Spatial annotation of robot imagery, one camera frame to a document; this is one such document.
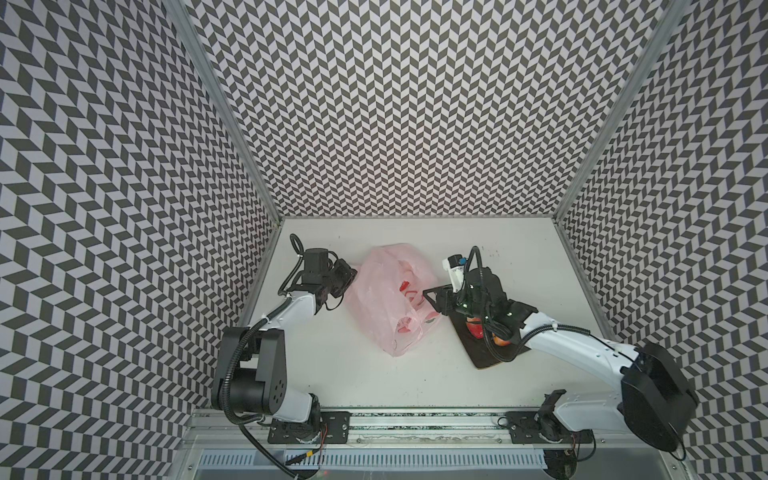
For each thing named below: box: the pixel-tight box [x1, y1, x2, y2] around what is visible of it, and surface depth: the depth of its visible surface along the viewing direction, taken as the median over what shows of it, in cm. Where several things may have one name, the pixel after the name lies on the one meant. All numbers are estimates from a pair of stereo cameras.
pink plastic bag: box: [344, 243, 441, 357], surface depth 85 cm
